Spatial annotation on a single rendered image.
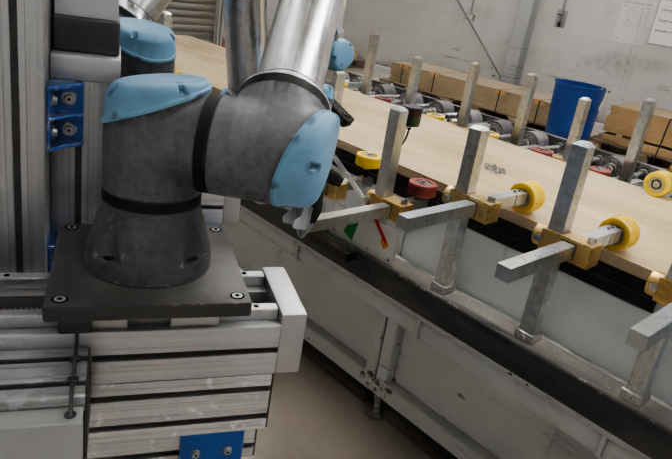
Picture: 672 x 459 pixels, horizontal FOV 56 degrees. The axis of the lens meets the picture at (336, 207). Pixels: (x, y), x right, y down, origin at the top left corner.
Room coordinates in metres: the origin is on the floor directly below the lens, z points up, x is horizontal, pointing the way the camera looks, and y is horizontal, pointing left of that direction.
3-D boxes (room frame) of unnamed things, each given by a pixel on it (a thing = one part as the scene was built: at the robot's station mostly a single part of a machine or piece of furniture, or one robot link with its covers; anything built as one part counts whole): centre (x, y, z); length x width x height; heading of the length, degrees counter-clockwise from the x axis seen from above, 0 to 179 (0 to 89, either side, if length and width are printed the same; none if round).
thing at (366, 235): (1.63, -0.08, 0.75); 0.26 x 0.01 x 0.10; 45
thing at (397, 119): (1.62, -0.12, 0.87); 0.04 x 0.04 x 0.48; 45
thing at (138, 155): (0.71, 0.21, 1.21); 0.13 x 0.12 x 0.14; 89
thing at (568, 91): (6.93, -2.40, 0.36); 0.59 x 0.57 x 0.73; 141
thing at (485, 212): (1.43, -0.32, 0.95); 0.14 x 0.06 x 0.05; 45
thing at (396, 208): (1.61, -0.14, 0.85); 0.14 x 0.06 x 0.05; 45
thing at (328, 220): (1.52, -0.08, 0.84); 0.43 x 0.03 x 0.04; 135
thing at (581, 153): (1.27, -0.48, 0.93); 0.04 x 0.04 x 0.48; 45
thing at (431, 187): (1.67, -0.23, 0.85); 0.08 x 0.08 x 0.11
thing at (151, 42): (1.17, 0.40, 1.21); 0.13 x 0.12 x 0.14; 47
